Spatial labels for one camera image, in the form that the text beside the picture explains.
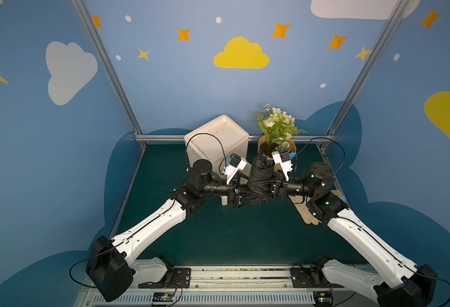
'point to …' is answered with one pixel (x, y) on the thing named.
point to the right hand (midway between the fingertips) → (255, 181)
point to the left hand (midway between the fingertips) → (258, 187)
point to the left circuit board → (163, 297)
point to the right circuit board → (323, 299)
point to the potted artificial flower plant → (279, 130)
